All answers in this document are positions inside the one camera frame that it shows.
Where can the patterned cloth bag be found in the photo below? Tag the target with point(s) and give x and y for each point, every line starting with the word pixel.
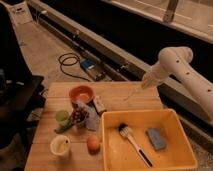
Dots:
pixel 84 116

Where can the orange bowl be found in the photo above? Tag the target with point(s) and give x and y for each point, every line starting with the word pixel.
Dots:
pixel 81 93

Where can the black chair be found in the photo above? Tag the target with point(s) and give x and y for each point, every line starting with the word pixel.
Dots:
pixel 19 88

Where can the green toy vegetable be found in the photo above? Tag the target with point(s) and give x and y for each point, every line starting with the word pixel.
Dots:
pixel 63 119

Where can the wooden handled fork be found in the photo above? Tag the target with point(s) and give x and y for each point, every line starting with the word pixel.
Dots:
pixel 132 93

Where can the white cup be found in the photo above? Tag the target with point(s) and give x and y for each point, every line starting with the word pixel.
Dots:
pixel 60 146

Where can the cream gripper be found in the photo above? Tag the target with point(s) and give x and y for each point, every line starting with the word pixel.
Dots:
pixel 149 80

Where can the white paper sign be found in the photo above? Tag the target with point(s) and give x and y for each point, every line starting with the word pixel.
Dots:
pixel 20 13

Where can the yellow plastic tray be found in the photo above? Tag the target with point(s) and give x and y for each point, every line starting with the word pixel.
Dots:
pixel 120 155

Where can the blue electronic box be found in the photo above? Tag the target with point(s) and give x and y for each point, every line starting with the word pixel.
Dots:
pixel 93 70

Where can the orange fruit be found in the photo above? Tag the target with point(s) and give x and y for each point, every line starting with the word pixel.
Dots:
pixel 93 143

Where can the blue sponge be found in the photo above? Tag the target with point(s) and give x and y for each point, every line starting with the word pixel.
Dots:
pixel 156 139

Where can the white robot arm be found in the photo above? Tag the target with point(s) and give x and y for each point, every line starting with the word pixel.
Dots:
pixel 176 61

